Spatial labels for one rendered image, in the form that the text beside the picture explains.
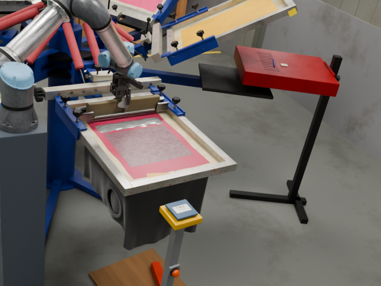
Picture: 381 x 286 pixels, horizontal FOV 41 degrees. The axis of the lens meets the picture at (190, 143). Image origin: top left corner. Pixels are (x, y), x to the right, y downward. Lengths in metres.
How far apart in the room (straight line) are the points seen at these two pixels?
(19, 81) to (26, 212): 0.58
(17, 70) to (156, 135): 0.87
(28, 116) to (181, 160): 0.76
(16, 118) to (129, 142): 0.67
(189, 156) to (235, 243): 1.19
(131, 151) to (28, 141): 0.57
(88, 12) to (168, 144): 0.78
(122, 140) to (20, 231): 0.63
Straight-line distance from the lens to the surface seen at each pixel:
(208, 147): 2.47
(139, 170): 2.26
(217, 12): 3.47
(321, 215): 3.98
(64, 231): 3.36
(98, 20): 2.08
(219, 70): 3.47
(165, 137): 2.53
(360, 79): 5.07
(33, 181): 2.11
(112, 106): 2.58
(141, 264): 3.15
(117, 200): 2.37
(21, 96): 1.94
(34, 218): 2.23
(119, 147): 2.40
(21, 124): 1.98
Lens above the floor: 2.22
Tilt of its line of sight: 30 degrees down
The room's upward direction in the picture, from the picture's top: 11 degrees clockwise
